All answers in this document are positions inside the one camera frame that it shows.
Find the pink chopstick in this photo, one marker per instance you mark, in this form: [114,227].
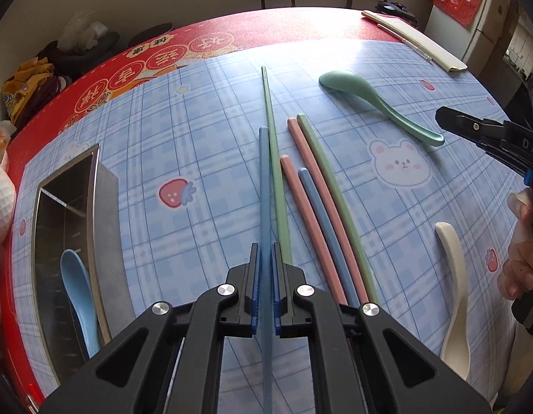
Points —
[329,204]
[313,229]

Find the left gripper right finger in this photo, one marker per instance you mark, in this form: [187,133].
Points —
[362,360]

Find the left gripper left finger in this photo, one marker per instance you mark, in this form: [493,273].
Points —
[168,360]

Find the blue chopstick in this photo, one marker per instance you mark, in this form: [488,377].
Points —
[329,233]
[265,273]

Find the cream folded cloth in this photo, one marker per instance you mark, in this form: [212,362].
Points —
[400,28]

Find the steel utensil tray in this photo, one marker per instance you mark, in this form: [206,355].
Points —
[77,207]

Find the blue plastic spoon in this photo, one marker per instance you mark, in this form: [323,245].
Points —
[75,278]

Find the white textured bowl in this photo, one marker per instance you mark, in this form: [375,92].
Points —
[8,197]

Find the red table cover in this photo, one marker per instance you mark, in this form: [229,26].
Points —
[141,64]

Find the white plastic bag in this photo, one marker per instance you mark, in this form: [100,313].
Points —
[82,32]

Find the tissue pack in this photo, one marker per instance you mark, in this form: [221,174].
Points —
[6,131]

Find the white refrigerator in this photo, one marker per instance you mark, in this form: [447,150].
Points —
[473,45]

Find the yellow clothes pile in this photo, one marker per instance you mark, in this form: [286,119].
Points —
[23,85]

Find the cream plastic spoon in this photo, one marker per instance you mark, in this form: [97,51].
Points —
[455,350]

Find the green chopstick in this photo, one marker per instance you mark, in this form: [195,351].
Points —
[341,206]
[283,230]

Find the blue plaid table mat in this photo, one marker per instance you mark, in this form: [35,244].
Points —
[397,189]

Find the green plastic spoon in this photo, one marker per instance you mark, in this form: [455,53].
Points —
[357,86]

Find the right hand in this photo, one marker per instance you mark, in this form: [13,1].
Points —
[516,276]

